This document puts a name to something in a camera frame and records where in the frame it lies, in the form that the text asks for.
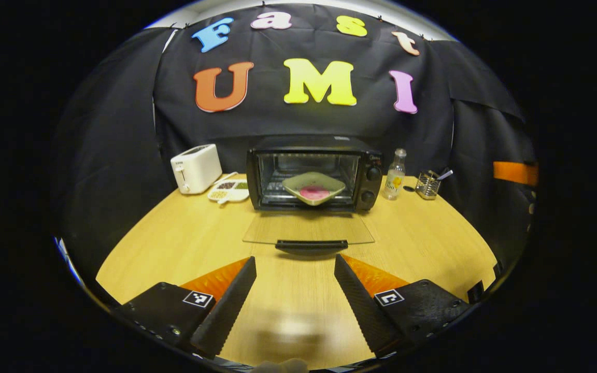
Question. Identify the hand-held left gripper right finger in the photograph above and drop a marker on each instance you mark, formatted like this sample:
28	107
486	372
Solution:
363	310

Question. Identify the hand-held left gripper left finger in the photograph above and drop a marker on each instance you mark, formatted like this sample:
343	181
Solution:
226	310

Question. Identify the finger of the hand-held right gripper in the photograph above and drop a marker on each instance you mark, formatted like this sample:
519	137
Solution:
513	173

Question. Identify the light green square plate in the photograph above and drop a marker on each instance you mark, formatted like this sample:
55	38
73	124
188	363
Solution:
314	180

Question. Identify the black electric oven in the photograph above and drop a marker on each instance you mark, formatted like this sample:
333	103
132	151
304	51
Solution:
368	155

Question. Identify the metal spoon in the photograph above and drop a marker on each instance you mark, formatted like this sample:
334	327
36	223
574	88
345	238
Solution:
446	174

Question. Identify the white divided dish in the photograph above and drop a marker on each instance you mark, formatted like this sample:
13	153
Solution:
228	191

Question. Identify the clear glass bottle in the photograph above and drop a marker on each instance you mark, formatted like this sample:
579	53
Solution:
394	178

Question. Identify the white spoon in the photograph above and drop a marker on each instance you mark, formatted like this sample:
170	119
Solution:
228	176

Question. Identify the white toaster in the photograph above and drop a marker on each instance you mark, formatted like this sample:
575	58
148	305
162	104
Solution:
195	168

